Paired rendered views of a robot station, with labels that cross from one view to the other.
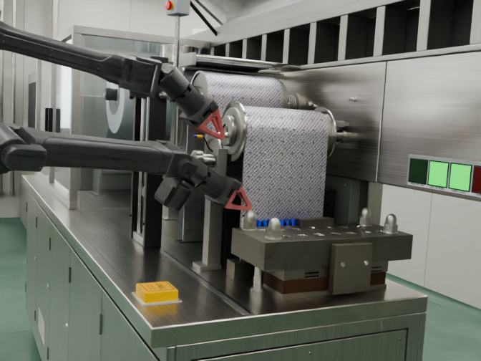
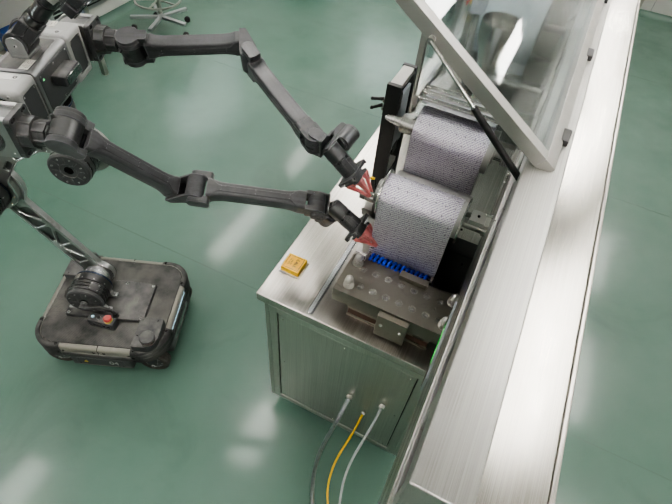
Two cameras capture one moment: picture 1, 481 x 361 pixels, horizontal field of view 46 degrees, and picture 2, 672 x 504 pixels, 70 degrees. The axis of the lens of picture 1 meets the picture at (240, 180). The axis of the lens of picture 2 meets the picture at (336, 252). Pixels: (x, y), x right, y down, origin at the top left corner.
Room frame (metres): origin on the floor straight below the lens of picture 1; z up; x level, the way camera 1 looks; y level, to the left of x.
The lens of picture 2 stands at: (0.54, -0.71, 2.28)
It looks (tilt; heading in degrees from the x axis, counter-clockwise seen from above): 50 degrees down; 48
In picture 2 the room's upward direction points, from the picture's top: 6 degrees clockwise
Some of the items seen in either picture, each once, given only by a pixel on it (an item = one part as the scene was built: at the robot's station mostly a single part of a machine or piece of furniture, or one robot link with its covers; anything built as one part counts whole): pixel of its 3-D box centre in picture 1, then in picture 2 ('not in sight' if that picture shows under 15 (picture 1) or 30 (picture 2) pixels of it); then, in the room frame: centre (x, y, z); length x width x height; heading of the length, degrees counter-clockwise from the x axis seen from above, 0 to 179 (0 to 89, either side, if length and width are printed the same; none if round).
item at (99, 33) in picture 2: not in sight; (106, 39); (0.93, 0.94, 1.45); 0.09 x 0.08 x 0.12; 48
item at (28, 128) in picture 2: not in sight; (35, 132); (0.59, 0.56, 1.45); 0.09 x 0.08 x 0.12; 48
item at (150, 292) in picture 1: (157, 291); (294, 264); (1.14, 0.16, 0.91); 0.07 x 0.07 x 0.02; 26
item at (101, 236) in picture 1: (137, 214); (453, 133); (2.24, 0.41, 0.88); 2.52 x 0.66 x 0.04; 26
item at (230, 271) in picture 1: (281, 265); not in sight; (1.39, -0.11, 0.92); 0.28 x 0.04 x 0.04; 116
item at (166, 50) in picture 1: (179, 55); not in sight; (2.08, 0.25, 1.50); 0.14 x 0.14 x 0.06
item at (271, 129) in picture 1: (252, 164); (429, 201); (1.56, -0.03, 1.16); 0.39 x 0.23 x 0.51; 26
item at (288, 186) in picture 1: (284, 190); (405, 248); (1.38, -0.11, 1.11); 0.23 x 0.01 x 0.18; 116
